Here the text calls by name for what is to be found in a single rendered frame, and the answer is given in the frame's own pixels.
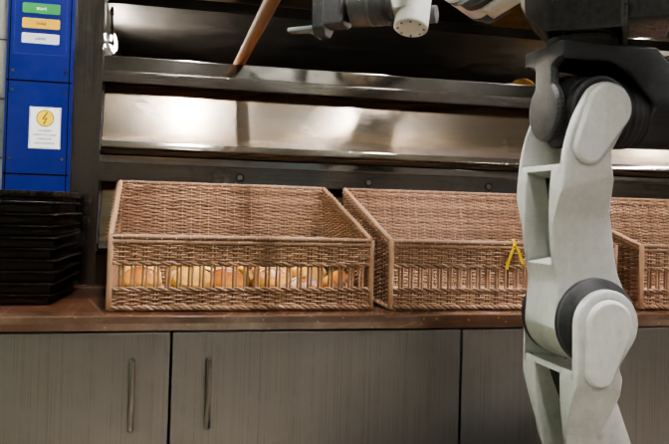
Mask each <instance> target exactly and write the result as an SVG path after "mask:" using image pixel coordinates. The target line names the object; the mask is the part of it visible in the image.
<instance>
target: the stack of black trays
mask: <svg viewBox="0 0 669 444"><path fill-rule="evenodd" d="M76 198H81V193H75V192H64V191H43V190H10V189H0V200H4V201H0V305H37V306H46V305H48V304H50V303H52V302H54V301H55V300H57V299H59V298H61V297H62V296H64V295H66V294H67V293H69V292H71V291H72V290H73V286H74V285H75V284H77V283H78V282H74V280H75V279H76V275H77V274H79V273H80V272H77V271H75V270H76V265H78V264H81V262H75V261H76V260H77V255H80V254H82V252H72V251H73V248H74V245H75V244H78V243H79V242H75V240H76V234H80V233H81V232H74V231H75V225H76V224H80V222H77V215H78V214H83V213H78V212H75V210H76V205H75V204H81V203H75V202H76ZM34 201H39V202H34Z"/></svg>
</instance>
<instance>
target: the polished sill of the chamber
mask: <svg viewBox="0 0 669 444"><path fill-rule="evenodd" d="M103 70H108V71H123V72H137V73H152V74H167V75H181V76H196V77H211V78H226V79H241V80H256V81H271V82H286V83H300V84H315V85H330V86H345V87H360V88H375V89H390V90H405V91H419V92H434V93H449V94H463V95H478V96H493V97H508V98H523V99H532V98H533V95H534V93H535V90H536V86H529V85H515V84H501V83H487V82H473V81H459V80H445V79H431V78H417V77H403V76H390V75H376V74H362V73H348V72H334V71H320V70H306V69H292V68H278V67H264V66H250V65H236V64H222V63H208V62H194V61H180V60H166V59H152V58H139V57H125V56H111V55H104V59H103Z"/></svg>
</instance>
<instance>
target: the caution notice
mask: <svg viewBox="0 0 669 444"><path fill-rule="evenodd" d="M60 137H61V108H43V107H30V116H29V143H28V148H47V149H60Z"/></svg>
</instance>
